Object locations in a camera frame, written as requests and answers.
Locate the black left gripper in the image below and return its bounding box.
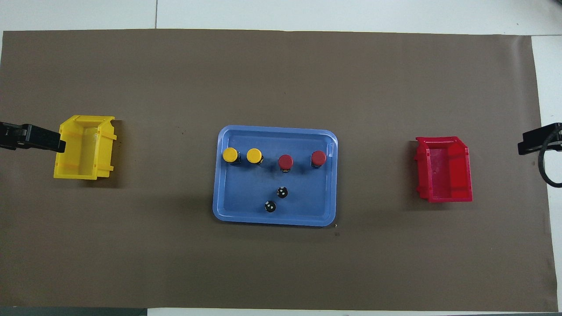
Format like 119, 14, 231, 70
0, 122, 67, 154

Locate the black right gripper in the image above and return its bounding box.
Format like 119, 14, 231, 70
517, 122, 562, 155

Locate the yellow storage bin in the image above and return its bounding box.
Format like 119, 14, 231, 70
54, 115, 118, 180

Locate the red storage bin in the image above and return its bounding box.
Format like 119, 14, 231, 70
415, 136, 473, 203

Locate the blue plastic tray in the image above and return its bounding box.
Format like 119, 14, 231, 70
213, 125, 339, 227

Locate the brown table mat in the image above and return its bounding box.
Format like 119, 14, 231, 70
0, 29, 558, 311

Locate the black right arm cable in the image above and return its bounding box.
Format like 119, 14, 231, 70
537, 130, 562, 189

